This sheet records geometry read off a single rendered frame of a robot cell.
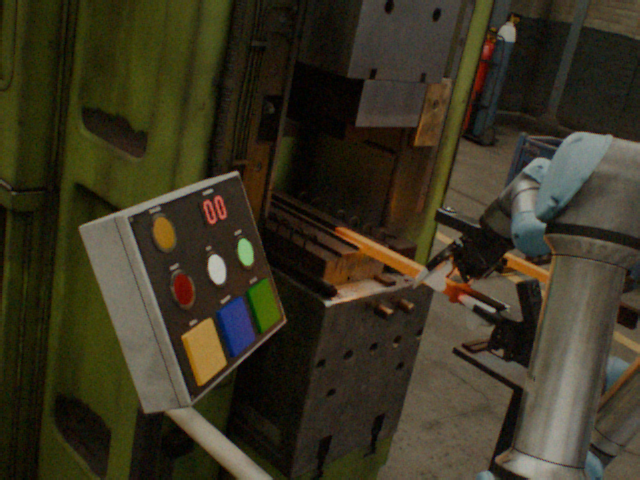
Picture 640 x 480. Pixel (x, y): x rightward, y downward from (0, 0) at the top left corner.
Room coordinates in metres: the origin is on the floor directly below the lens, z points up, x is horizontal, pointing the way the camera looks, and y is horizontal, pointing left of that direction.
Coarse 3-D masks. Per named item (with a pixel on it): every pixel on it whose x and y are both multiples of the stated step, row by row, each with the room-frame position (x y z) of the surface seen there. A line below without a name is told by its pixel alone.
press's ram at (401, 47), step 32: (320, 0) 1.54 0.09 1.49; (352, 0) 1.48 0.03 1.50; (384, 0) 1.51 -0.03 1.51; (416, 0) 1.58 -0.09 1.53; (448, 0) 1.65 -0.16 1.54; (320, 32) 1.53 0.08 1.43; (352, 32) 1.47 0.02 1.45; (384, 32) 1.52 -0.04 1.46; (416, 32) 1.59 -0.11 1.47; (448, 32) 1.67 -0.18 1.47; (320, 64) 1.52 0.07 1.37; (352, 64) 1.47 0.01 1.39; (384, 64) 1.54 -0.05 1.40; (416, 64) 1.61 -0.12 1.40
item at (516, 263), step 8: (504, 256) 1.88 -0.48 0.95; (512, 256) 1.89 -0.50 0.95; (512, 264) 1.86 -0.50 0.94; (520, 264) 1.85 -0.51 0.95; (528, 264) 1.85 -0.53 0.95; (528, 272) 1.83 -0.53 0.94; (536, 272) 1.81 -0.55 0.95; (544, 272) 1.81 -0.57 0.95; (544, 280) 1.80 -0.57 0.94; (624, 304) 1.67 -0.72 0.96; (624, 312) 1.66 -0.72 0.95; (632, 312) 1.64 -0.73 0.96; (616, 320) 1.66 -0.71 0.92; (624, 320) 1.65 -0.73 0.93; (632, 320) 1.64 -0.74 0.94; (632, 328) 1.63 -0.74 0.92
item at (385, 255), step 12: (336, 228) 1.65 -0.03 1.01; (360, 240) 1.59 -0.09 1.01; (372, 252) 1.56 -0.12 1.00; (384, 252) 1.55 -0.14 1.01; (396, 264) 1.52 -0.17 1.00; (408, 264) 1.50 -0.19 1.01; (456, 288) 1.40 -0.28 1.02; (468, 288) 1.42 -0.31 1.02; (456, 300) 1.41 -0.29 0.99; (480, 300) 1.37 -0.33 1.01; (492, 300) 1.38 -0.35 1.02
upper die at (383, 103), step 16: (304, 64) 1.62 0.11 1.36; (304, 80) 1.61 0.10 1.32; (320, 80) 1.58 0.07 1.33; (336, 80) 1.55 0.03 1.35; (352, 80) 1.52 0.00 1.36; (368, 80) 1.51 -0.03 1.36; (304, 96) 1.61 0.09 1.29; (320, 96) 1.58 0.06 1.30; (336, 96) 1.55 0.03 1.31; (352, 96) 1.52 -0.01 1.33; (368, 96) 1.52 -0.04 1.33; (384, 96) 1.55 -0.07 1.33; (400, 96) 1.59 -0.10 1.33; (416, 96) 1.63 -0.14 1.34; (320, 112) 1.57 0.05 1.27; (336, 112) 1.54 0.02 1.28; (352, 112) 1.51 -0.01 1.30; (368, 112) 1.53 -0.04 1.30; (384, 112) 1.56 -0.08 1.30; (400, 112) 1.60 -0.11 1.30; (416, 112) 1.64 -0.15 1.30
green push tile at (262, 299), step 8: (264, 280) 1.19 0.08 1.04; (256, 288) 1.16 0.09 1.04; (264, 288) 1.18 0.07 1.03; (248, 296) 1.13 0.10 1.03; (256, 296) 1.15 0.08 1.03; (264, 296) 1.17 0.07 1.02; (272, 296) 1.19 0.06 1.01; (256, 304) 1.14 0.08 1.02; (264, 304) 1.16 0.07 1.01; (272, 304) 1.18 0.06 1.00; (256, 312) 1.13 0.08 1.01; (264, 312) 1.15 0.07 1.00; (272, 312) 1.17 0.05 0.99; (256, 320) 1.12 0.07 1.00; (264, 320) 1.14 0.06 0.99; (272, 320) 1.16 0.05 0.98; (256, 328) 1.12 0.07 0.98; (264, 328) 1.13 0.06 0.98
